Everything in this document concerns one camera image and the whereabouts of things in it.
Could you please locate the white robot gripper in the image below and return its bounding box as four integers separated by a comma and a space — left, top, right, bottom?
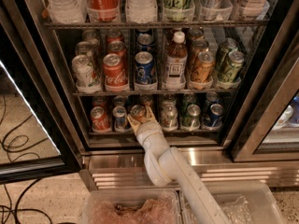
127, 105, 169, 157

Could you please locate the orange soda can front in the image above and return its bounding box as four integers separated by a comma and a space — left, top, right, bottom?
130, 105, 146, 123

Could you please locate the orange soda can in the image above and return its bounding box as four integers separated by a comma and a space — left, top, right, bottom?
130, 105, 146, 123
139, 94, 153, 106

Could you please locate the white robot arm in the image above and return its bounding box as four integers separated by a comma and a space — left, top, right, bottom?
127, 105, 231, 224

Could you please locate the orange soda can rear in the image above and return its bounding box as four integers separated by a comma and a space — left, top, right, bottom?
139, 94, 153, 106

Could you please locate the white blue can bottom front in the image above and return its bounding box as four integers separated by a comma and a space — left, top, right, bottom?
113, 105, 128, 130

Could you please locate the white blue can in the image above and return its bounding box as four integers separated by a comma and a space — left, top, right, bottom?
112, 95, 127, 106
113, 105, 128, 130

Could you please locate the silver green can bottom front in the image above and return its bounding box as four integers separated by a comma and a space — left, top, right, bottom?
161, 105, 178, 130

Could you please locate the silver green can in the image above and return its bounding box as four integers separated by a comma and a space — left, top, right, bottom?
162, 94, 177, 106
161, 105, 178, 130

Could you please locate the white blue can bottom rear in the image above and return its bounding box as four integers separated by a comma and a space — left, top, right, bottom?
112, 95, 127, 106

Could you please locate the silver green can bottom rear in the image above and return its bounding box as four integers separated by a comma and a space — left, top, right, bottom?
162, 94, 177, 106

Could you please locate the red cola can bottom front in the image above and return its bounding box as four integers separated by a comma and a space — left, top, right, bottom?
91, 106, 110, 131

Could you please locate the red cola can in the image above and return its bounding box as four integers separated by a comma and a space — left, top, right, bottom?
103, 53, 127, 87
92, 96, 107, 109
107, 41, 127, 58
91, 106, 110, 131
106, 29, 124, 43

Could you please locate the red cola can bottom rear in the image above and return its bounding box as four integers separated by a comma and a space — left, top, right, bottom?
92, 96, 107, 109

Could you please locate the blue pepsi can middle front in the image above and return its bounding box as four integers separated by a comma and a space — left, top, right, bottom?
135, 51, 154, 85

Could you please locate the blue pepsi can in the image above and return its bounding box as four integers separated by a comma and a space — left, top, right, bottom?
136, 34, 155, 52
135, 51, 154, 85

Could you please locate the steel fridge base grille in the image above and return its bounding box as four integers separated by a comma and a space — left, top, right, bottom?
79, 147, 299, 190

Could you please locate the red cola can middle front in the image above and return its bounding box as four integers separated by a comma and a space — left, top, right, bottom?
103, 53, 127, 87

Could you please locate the white can middle front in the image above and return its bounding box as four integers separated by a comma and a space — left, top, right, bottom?
72, 55, 98, 88

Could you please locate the orange lacroix can front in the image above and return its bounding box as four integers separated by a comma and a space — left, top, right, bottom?
191, 51, 215, 83

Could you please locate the orange lacroix can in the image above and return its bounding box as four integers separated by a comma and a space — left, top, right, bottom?
187, 28, 205, 42
191, 51, 215, 83
189, 38, 209, 63

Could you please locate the red cola can middle rear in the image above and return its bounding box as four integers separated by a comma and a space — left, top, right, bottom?
106, 29, 124, 43

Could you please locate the white can middle rear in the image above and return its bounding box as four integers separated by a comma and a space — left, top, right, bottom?
82, 30, 100, 46

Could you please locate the green lacroix can front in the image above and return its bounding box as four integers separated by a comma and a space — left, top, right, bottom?
218, 51, 245, 83

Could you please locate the green lacroix can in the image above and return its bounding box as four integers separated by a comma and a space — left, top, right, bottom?
215, 37, 238, 72
218, 51, 245, 83

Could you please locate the orange lacroix can rear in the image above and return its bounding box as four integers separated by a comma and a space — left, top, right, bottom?
187, 28, 205, 42

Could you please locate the open glass fridge door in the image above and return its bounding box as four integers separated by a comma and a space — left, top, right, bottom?
0, 0, 82, 184

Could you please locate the green lacroix can rear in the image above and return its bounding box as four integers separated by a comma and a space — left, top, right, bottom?
215, 37, 238, 72

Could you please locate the red cola bottle top shelf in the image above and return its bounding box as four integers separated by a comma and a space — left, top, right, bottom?
88, 0, 119, 21

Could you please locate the right glass fridge door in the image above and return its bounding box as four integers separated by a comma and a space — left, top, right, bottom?
231, 51, 299, 162

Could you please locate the brown tea bottle white cap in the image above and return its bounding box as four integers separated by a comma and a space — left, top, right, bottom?
164, 31, 188, 84

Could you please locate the left clear plastic bin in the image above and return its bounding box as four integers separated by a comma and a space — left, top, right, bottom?
79, 189, 182, 224

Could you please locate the clear plastic bin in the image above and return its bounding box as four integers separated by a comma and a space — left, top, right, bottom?
179, 180, 286, 224
79, 189, 182, 224

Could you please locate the clear water bottle centre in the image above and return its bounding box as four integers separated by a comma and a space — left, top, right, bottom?
125, 0, 158, 23

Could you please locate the clear water bottle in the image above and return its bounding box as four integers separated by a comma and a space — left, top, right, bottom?
125, 0, 158, 23
47, 0, 87, 24

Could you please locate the right clear plastic bin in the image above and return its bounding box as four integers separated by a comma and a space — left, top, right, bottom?
179, 180, 286, 224

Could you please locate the clear water bottle left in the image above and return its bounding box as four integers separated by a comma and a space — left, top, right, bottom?
47, 0, 87, 24

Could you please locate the black floor cable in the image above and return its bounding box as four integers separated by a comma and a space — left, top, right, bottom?
0, 177, 54, 224

